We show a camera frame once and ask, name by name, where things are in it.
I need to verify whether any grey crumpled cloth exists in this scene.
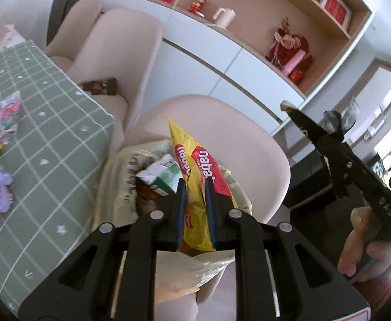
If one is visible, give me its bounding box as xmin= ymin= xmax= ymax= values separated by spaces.
xmin=323 ymin=97 xmax=361 ymax=134

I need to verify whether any person's right hand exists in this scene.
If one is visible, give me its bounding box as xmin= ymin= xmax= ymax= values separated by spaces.
xmin=338 ymin=205 xmax=391 ymax=283

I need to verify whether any person's right forearm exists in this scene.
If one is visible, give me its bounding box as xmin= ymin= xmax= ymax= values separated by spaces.
xmin=349 ymin=274 xmax=391 ymax=313

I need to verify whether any white mug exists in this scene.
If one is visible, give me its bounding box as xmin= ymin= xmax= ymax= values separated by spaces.
xmin=213 ymin=7 xmax=237 ymax=29

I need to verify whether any black box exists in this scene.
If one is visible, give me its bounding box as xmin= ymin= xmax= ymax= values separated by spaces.
xmin=284 ymin=152 xmax=338 ymax=209

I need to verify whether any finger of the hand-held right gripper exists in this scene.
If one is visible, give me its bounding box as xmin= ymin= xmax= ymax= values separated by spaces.
xmin=280 ymin=100 xmax=363 ymax=199

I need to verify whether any yellow snack packet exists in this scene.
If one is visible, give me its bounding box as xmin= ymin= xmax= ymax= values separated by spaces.
xmin=164 ymin=117 xmax=241 ymax=253

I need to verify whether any green checked tablecloth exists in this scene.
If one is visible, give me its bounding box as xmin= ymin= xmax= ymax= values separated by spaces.
xmin=0 ymin=39 xmax=115 ymax=316

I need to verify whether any green white carton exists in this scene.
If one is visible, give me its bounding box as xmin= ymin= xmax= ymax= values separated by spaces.
xmin=135 ymin=154 xmax=184 ymax=196

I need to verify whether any wooden wall shelf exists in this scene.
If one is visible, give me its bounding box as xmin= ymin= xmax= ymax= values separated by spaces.
xmin=92 ymin=0 xmax=373 ymax=97

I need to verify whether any beige plastic bag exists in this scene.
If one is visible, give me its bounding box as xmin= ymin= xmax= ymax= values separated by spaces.
xmin=93 ymin=139 xmax=253 ymax=303

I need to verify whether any beige dining chair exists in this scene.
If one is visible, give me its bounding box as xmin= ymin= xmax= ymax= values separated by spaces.
xmin=43 ymin=0 xmax=104 ymax=71
xmin=125 ymin=94 xmax=291 ymax=321
xmin=45 ymin=8 xmax=163 ymax=151

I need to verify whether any red festive ornament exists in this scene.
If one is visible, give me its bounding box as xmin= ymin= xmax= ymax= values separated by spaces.
xmin=266 ymin=18 xmax=303 ymax=66

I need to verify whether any glass door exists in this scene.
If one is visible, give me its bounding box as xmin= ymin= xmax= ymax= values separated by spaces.
xmin=343 ymin=58 xmax=391 ymax=174

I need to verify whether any red picture frame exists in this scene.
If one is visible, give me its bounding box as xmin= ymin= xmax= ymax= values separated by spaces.
xmin=319 ymin=0 xmax=353 ymax=32

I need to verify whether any brown snack packet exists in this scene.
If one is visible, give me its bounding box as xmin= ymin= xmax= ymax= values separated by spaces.
xmin=81 ymin=78 xmax=118 ymax=96

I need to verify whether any white sideboard cabinet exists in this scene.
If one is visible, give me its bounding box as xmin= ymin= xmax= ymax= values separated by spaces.
xmin=89 ymin=0 xmax=306 ymax=161

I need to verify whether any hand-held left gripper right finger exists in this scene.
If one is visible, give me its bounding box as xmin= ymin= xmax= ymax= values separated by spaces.
xmin=205 ymin=177 xmax=371 ymax=321

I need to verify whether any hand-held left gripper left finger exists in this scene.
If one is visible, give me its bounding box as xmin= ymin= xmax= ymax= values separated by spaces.
xmin=17 ymin=177 xmax=187 ymax=321

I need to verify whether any white pink candy packet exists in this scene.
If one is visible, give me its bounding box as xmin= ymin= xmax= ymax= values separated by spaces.
xmin=0 ymin=91 xmax=23 ymax=144

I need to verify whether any red gift box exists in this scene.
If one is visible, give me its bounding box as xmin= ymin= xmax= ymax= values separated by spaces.
xmin=284 ymin=35 xmax=315 ymax=84

